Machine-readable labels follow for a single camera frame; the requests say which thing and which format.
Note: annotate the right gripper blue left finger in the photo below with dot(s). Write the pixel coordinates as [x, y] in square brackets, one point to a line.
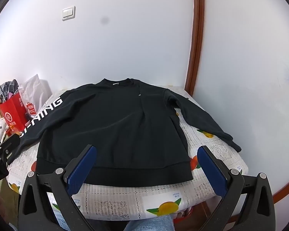
[36, 212]

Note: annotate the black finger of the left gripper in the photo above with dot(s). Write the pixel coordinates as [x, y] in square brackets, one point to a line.
[9, 145]

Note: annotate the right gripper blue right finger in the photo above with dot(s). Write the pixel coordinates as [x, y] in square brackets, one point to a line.
[257, 212]

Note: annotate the black long-sleeve sweatshirt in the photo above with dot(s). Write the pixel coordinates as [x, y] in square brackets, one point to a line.
[133, 125]

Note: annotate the red paper gift bag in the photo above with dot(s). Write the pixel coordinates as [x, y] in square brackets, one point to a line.
[14, 112]

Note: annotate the plaid dark cloth bundle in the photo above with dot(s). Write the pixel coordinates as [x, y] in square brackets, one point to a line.
[8, 89]

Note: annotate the white plastic bag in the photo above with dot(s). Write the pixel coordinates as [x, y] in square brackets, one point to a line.
[34, 93]

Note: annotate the fruit print table cover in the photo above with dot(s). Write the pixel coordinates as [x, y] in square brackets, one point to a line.
[124, 204]

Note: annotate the blue denim trouser leg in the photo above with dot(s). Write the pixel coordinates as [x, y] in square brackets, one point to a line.
[160, 223]

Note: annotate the white wall light switch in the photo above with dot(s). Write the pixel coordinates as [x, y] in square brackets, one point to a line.
[68, 13]

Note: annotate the brown wooden door frame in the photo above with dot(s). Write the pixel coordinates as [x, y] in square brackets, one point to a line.
[196, 46]

